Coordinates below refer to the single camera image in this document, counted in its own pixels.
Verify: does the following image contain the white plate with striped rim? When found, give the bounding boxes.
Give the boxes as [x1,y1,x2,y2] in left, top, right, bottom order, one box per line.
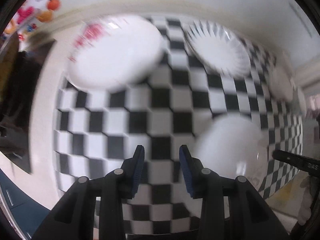
[184,20,251,78]

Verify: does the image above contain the plain white plate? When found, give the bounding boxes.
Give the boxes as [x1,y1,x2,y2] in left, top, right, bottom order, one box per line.
[66,14,164,92]

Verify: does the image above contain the white bowl with blue pattern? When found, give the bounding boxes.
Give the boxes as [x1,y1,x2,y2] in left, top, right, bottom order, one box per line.
[297,87,307,117]

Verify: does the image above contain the blue kitchen cabinet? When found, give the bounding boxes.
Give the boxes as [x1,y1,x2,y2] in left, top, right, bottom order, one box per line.
[1,171,50,239]

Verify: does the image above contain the black white checkered cloth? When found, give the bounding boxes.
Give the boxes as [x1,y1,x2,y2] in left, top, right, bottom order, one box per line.
[54,16,303,235]

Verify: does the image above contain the colourful wall stickers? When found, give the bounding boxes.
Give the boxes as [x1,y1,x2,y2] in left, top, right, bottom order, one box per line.
[1,0,61,42]

